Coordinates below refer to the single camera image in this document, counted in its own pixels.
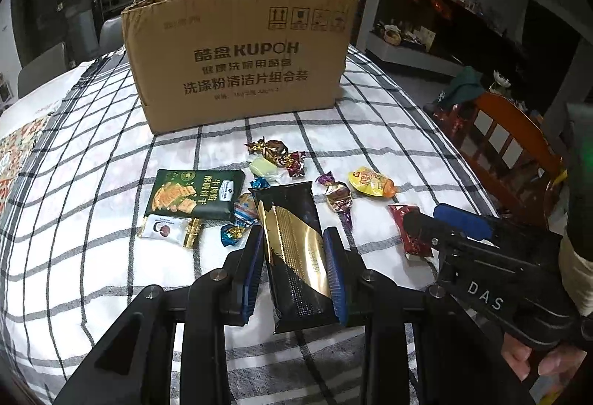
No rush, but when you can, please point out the floral printed table cover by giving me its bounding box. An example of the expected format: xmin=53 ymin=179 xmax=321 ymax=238
xmin=0 ymin=57 xmax=121 ymax=225

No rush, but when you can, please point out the black gold snack packet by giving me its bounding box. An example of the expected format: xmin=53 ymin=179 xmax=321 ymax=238
xmin=249 ymin=181 xmax=342 ymax=335

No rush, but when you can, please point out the green cloth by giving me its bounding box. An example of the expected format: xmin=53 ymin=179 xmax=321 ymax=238
xmin=444 ymin=66 xmax=483 ymax=106

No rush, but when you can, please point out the purple gold wrapped chocolate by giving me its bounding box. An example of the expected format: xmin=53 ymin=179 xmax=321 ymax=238
xmin=316 ymin=171 xmax=355 ymax=230

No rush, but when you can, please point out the wooden chair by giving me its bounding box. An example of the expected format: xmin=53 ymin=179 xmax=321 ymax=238
xmin=456 ymin=91 xmax=567 ymax=227

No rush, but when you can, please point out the person's pale clothing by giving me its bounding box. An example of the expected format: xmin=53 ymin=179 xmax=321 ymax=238
xmin=559 ymin=233 xmax=593 ymax=319

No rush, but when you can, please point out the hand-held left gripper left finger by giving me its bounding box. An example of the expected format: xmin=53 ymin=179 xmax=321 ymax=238
xmin=53 ymin=224 xmax=266 ymax=405

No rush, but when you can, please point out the red shiny bag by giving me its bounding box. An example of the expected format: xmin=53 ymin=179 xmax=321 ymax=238
xmin=435 ymin=104 xmax=479 ymax=147

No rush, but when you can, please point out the blue white striped candy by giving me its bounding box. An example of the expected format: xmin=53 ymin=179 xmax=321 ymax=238
xmin=231 ymin=193 xmax=260 ymax=228

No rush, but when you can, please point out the red snack packet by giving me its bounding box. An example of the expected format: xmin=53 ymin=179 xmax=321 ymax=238
xmin=388 ymin=203 xmax=435 ymax=261

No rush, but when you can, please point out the brown gold wrapped chocolate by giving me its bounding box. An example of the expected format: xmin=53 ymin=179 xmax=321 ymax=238
xmin=245 ymin=137 xmax=291 ymax=166

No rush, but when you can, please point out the maroon gold wrapped candy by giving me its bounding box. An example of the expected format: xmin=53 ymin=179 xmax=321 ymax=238
xmin=279 ymin=150 xmax=307 ymax=178

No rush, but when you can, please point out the brown cardboard box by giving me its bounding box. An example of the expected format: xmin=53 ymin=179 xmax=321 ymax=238
xmin=121 ymin=0 xmax=360 ymax=136

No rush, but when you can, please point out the person's right hand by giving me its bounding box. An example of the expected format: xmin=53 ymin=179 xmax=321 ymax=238
xmin=501 ymin=330 xmax=585 ymax=384

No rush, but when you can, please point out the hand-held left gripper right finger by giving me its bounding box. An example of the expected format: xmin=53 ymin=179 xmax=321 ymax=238
xmin=322 ymin=226 xmax=533 ymax=405

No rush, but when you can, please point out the blue foil candy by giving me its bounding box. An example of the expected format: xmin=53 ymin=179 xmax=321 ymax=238
xmin=219 ymin=223 xmax=249 ymax=249

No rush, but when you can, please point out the white candy packet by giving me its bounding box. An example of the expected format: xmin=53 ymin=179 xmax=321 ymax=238
xmin=139 ymin=216 xmax=205 ymax=249

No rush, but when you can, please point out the pale green candy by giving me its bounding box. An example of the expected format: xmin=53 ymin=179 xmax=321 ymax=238
xmin=249 ymin=157 xmax=281 ymax=180

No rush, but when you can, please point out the checked tablecloth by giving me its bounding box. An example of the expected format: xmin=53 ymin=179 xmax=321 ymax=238
xmin=0 ymin=44 xmax=550 ymax=405

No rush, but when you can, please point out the dark sideboard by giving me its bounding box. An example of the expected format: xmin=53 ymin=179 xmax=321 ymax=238
xmin=368 ymin=18 xmax=468 ymax=78

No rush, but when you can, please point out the yellow jelly pouch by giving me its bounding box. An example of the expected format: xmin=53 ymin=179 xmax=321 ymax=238
xmin=348 ymin=167 xmax=400 ymax=203

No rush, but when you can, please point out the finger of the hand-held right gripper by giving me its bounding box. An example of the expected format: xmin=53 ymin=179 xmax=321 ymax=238
xmin=401 ymin=211 xmax=466 ymax=269
xmin=433 ymin=202 xmax=500 ymax=245

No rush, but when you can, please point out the green cracker packet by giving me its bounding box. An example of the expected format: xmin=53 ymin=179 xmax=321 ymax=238
xmin=145 ymin=168 xmax=246 ymax=220

